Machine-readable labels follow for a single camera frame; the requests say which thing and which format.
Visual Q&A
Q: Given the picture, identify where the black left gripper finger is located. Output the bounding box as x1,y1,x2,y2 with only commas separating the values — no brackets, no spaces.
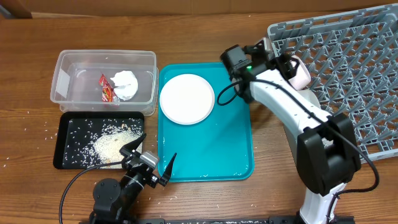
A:
160,153,177,186
119,133,147,156

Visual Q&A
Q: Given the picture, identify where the pink bowl with rice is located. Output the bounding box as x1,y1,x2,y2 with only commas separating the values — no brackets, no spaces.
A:
289,55,311,91

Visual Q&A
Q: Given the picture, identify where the red snack wrapper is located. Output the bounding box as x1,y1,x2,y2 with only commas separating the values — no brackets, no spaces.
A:
99,74,119,103

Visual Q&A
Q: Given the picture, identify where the white napkin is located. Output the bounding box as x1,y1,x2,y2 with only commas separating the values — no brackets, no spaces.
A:
111,70,138,101

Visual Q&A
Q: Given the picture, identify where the large white plate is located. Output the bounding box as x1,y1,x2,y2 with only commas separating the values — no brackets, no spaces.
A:
160,74,215,125

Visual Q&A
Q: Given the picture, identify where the grey white bowl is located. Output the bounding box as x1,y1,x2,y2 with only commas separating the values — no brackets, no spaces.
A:
298,89,321,108

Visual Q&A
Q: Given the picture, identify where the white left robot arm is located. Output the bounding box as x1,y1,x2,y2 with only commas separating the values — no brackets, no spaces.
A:
89,134,176,223

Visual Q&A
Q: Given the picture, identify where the grey dishwasher rack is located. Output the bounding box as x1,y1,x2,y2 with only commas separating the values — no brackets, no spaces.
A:
267,4,397,161

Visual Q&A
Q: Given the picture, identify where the black rectangular tray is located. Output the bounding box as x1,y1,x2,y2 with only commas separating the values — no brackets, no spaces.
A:
53,111,144,169

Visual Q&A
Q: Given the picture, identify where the teal plastic tray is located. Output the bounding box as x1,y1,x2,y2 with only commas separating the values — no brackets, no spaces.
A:
157,62,255,183

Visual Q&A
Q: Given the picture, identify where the clear plastic bin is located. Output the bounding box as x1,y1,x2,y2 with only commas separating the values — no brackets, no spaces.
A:
50,50,159,116

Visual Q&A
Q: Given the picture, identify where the black rail at bottom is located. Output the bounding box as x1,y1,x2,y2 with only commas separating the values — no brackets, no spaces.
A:
80,214,355,224

